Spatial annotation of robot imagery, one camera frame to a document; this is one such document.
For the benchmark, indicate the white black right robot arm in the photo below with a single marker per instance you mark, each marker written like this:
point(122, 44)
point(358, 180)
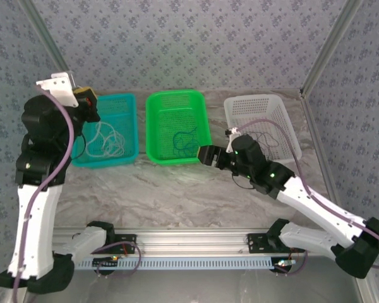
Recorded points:
point(319, 205)

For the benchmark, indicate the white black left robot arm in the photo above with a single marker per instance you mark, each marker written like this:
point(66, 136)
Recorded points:
point(34, 221)

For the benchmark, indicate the teal perforated plastic basket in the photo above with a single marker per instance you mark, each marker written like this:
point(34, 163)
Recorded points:
point(120, 107)

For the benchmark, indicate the white perforated plastic basket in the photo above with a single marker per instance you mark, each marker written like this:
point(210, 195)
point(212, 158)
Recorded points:
point(256, 107)

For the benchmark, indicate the green perforated plastic basket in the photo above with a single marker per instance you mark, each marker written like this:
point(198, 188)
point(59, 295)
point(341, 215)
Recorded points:
point(177, 113)

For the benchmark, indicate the aluminium table side bar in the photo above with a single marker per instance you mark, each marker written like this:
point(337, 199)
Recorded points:
point(309, 110)

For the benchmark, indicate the small black controller board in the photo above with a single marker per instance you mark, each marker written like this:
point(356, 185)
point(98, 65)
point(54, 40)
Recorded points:
point(282, 266)
point(104, 263)

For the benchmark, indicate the grey metal bottom panel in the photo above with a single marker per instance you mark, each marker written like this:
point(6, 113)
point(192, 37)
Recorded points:
point(189, 287)

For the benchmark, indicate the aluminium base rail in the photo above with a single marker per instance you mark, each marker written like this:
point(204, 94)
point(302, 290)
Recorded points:
point(189, 241)

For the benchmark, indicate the aluminium frame post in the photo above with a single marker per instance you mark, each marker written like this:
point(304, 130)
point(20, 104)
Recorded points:
point(328, 47)
point(45, 31)

